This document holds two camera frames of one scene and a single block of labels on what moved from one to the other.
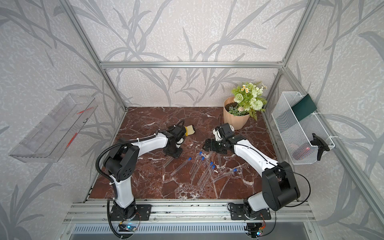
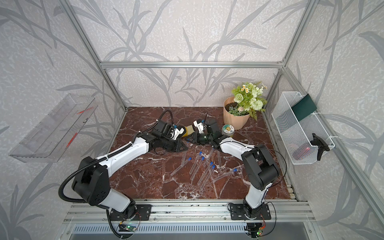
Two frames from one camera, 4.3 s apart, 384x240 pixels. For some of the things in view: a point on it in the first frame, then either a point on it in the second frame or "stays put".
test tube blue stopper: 195,162 stays put
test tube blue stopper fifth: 213,167 stays put
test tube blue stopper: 190,158 stays put
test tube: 168,162 to 183,159
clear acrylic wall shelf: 48,141 stays put
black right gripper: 212,147 to 195,138
